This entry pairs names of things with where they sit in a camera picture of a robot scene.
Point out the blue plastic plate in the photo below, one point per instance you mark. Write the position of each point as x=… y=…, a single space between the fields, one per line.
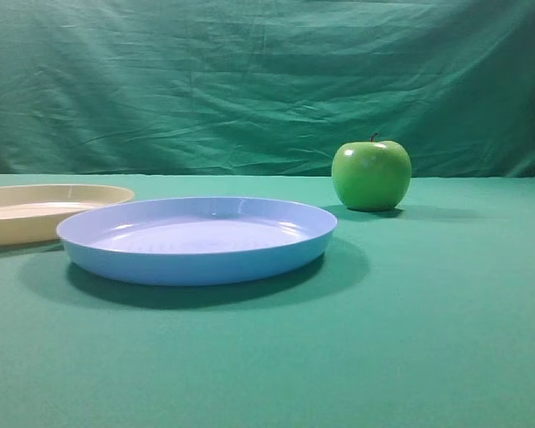
x=197 y=241

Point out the green backdrop cloth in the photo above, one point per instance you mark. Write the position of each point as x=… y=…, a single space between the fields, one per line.
x=265 y=87

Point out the green apple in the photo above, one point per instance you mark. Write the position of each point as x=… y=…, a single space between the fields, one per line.
x=371 y=175

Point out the green table cloth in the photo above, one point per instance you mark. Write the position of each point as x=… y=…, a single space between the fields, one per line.
x=420 y=318

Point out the yellow plastic plate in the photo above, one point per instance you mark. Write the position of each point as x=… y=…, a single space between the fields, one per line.
x=31 y=213

